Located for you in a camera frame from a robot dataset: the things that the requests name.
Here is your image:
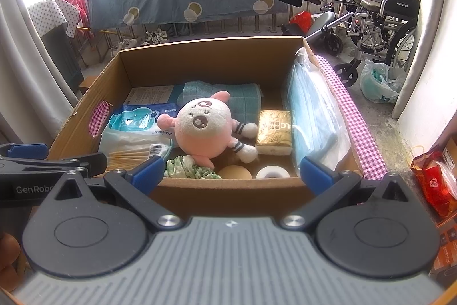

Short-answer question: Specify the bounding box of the pack of blue face masks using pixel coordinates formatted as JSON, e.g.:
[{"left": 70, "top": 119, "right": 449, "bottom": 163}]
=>
[{"left": 286, "top": 48, "right": 352, "bottom": 172}]

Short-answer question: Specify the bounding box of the orange gift bag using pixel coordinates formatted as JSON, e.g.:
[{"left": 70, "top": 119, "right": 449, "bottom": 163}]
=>
[{"left": 410, "top": 144, "right": 457, "bottom": 218}]

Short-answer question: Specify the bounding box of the round wooden piece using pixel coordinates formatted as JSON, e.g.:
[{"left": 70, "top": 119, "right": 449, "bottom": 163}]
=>
[{"left": 217, "top": 164, "right": 253, "bottom": 180}]

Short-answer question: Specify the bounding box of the blue white wet wipes pack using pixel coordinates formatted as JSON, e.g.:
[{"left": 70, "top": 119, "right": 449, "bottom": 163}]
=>
[{"left": 99, "top": 103, "right": 181, "bottom": 152}]

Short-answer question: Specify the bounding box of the tan tissue packet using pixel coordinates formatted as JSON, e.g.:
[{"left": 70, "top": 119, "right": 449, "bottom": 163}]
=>
[{"left": 255, "top": 109, "right": 293, "bottom": 156}]

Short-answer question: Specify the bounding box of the grey curtain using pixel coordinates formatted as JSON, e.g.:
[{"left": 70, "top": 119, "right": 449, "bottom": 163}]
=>
[{"left": 0, "top": 0, "right": 84, "bottom": 163}]

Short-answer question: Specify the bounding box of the teal checked towel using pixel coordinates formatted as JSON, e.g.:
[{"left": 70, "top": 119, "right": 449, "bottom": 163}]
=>
[{"left": 177, "top": 81, "right": 263, "bottom": 129}]

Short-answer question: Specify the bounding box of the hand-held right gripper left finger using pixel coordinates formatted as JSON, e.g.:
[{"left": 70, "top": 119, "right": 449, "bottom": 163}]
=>
[{"left": 53, "top": 155, "right": 183, "bottom": 230}]

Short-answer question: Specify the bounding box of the pink white plush toy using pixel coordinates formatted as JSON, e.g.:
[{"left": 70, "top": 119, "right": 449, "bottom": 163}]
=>
[{"left": 157, "top": 91, "right": 258, "bottom": 170}]

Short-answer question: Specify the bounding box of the white tape roll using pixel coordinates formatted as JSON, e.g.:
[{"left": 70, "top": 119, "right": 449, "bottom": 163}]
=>
[{"left": 255, "top": 166, "right": 290, "bottom": 180}]

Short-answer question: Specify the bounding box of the flat white teal packet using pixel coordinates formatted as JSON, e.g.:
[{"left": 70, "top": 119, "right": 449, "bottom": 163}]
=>
[{"left": 123, "top": 85, "right": 184, "bottom": 107}]

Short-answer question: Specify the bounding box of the bag of cotton swabs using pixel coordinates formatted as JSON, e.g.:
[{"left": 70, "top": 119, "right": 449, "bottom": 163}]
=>
[{"left": 105, "top": 142, "right": 172, "bottom": 172}]

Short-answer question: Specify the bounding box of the brown cardboard box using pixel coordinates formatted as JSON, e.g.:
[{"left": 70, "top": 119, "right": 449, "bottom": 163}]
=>
[{"left": 46, "top": 36, "right": 365, "bottom": 209}]

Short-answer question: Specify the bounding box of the purple checked tablecloth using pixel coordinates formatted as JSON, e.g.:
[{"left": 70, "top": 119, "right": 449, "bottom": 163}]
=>
[{"left": 89, "top": 55, "right": 388, "bottom": 180}]

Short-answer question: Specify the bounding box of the orange appliance box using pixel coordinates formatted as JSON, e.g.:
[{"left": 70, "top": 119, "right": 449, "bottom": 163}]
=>
[{"left": 430, "top": 219, "right": 457, "bottom": 288}]

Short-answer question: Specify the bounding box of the white sneaker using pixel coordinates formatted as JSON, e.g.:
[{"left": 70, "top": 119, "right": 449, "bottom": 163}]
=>
[
  {"left": 141, "top": 29, "right": 168, "bottom": 46},
  {"left": 111, "top": 39, "right": 138, "bottom": 57}
]

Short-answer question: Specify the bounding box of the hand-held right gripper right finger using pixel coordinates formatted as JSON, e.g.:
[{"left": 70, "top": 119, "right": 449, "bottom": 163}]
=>
[{"left": 280, "top": 157, "right": 409, "bottom": 230}]

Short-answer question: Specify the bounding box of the green white plastic bag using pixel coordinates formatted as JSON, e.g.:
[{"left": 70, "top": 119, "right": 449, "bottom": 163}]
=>
[{"left": 359, "top": 59, "right": 407, "bottom": 103}]

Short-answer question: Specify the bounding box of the green white cloth scrunchie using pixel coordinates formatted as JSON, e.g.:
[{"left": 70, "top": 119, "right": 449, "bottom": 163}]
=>
[{"left": 165, "top": 155, "right": 223, "bottom": 180}]

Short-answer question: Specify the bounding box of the white polka dot cloth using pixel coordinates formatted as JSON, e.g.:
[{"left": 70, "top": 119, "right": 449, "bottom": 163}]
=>
[{"left": 28, "top": 0, "right": 80, "bottom": 38}]

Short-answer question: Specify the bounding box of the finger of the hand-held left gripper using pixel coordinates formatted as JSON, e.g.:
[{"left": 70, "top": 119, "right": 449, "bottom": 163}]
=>
[
  {"left": 0, "top": 152, "right": 108, "bottom": 181},
  {"left": 0, "top": 143, "right": 49, "bottom": 160}
]

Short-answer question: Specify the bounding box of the dark cabinet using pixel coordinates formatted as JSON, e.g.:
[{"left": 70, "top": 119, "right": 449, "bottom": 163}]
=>
[{"left": 39, "top": 23, "right": 85, "bottom": 98}]

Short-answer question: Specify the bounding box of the small red plastic bag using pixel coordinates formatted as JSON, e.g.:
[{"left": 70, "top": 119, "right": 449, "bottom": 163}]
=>
[{"left": 289, "top": 11, "right": 314, "bottom": 34}]

